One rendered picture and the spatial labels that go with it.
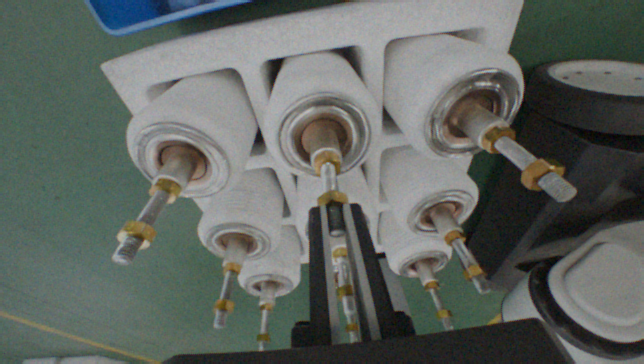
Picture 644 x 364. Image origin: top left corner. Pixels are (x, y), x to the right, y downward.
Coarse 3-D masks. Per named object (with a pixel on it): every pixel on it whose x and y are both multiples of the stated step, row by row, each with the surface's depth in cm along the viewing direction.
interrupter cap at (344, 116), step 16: (304, 96) 15; (320, 96) 15; (336, 96) 15; (288, 112) 15; (304, 112) 16; (320, 112) 16; (336, 112) 16; (352, 112) 16; (288, 128) 16; (304, 128) 17; (336, 128) 17; (352, 128) 17; (368, 128) 17; (288, 144) 17; (304, 144) 18; (352, 144) 18; (368, 144) 18; (288, 160) 18; (304, 160) 18; (352, 160) 19
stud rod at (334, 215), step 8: (328, 168) 14; (328, 176) 13; (336, 176) 14; (328, 184) 13; (336, 184) 13; (328, 208) 11; (336, 208) 11; (328, 216) 11; (336, 216) 11; (328, 224) 11; (336, 224) 11; (344, 224) 11; (336, 232) 11; (344, 232) 11
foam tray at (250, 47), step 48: (384, 0) 22; (432, 0) 17; (480, 0) 17; (144, 48) 24; (192, 48) 19; (240, 48) 19; (288, 48) 19; (384, 48) 20; (144, 96) 21; (384, 144) 27; (288, 192) 31; (384, 192) 35
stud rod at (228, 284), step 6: (228, 276) 22; (234, 276) 22; (228, 282) 22; (228, 288) 21; (222, 294) 21; (228, 294) 21; (222, 312) 20; (216, 318) 19; (222, 318) 19; (216, 324) 19; (222, 324) 19
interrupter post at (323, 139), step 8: (320, 128) 17; (328, 128) 17; (312, 136) 17; (320, 136) 16; (328, 136) 16; (336, 136) 17; (312, 144) 16; (320, 144) 15; (328, 144) 15; (336, 144) 15; (312, 152) 15; (320, 152) 15; (336, 152) 15; (312, 160) 15
